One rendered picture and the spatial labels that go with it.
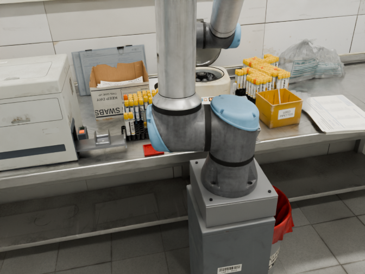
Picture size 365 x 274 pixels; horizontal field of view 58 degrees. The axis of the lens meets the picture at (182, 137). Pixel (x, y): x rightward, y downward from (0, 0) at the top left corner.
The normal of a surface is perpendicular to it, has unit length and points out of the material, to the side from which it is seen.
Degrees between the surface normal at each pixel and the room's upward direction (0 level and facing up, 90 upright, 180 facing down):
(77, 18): 90
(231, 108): 10
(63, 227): 0
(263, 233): 90
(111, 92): 96
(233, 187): 75
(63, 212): 0
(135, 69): 88
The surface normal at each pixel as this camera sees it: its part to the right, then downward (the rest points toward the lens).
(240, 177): 0.25, 0.25
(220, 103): 0.13, -0.83
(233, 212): 0.19, 0.49
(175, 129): -0.07, 0.48
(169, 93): -0.37, 0.45
